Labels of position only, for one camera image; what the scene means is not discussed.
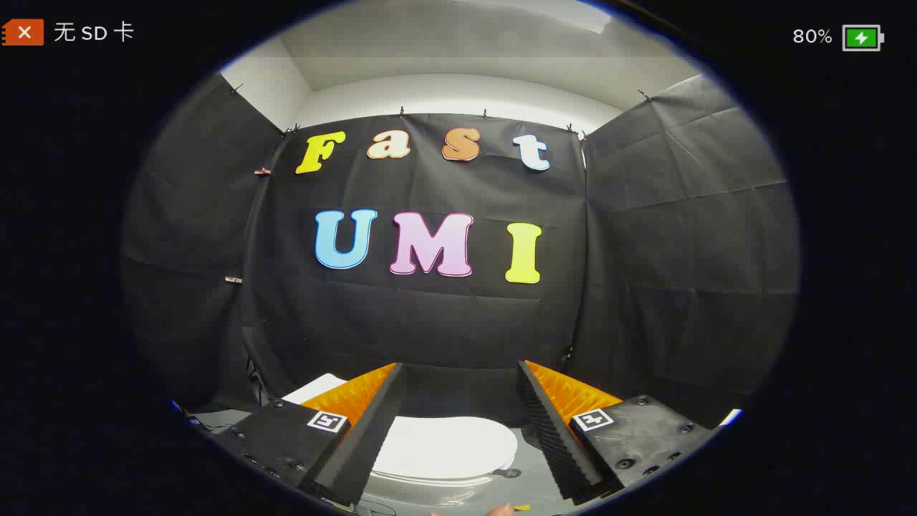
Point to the white toilet lid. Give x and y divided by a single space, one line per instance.
444 444

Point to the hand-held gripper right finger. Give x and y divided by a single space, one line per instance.
551 430

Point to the white toilet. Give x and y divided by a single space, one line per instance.
315 390

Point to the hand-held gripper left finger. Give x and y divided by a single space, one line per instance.
372 430

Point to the black backdrop cloth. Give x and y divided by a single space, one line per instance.
444 322

